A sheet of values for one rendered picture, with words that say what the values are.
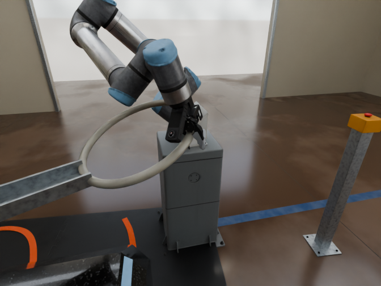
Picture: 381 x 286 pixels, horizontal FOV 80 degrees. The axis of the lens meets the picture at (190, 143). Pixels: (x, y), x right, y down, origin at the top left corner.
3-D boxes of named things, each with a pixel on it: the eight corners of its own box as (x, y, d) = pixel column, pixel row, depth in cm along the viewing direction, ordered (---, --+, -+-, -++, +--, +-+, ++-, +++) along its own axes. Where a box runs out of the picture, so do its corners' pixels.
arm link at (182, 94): (181, 91, 63) (152, 95, 68) (186, 106, 66) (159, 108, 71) (191, 75, 69) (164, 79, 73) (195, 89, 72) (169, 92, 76)
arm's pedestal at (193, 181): (156, 212, 214) (149, 129, 177) (207, 204, 224) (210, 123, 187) (163, 258, 170) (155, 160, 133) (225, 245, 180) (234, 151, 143)
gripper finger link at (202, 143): (214, 139, 83) (202, 120, 79) (210, 150, 80) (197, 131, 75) (206, 140, 85) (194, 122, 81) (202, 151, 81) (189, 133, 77)
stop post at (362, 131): (341, 254, 174) (398, 120, 126) (317, 257, 172) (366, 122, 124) (324, 233, 192) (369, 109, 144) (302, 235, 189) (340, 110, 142)
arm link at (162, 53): (166, 34, 65) (177, 39, 58) (180, 73, 73) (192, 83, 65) (136, 47, 64) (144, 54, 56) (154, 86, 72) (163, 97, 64)
